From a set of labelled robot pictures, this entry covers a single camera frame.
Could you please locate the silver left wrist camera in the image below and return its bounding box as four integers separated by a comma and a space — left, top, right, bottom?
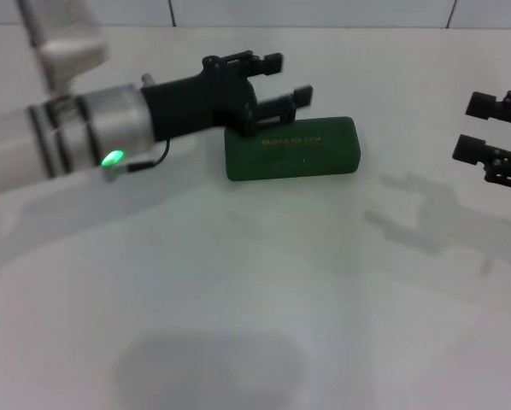
18, 0, 111, 93

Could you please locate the green glasses case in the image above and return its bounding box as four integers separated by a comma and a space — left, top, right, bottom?
222, 114, 364, 184

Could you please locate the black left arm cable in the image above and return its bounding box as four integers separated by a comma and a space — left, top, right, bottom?
103, 138, 173, 184

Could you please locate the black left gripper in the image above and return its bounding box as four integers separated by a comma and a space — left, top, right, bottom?
139, 50, 315, 143

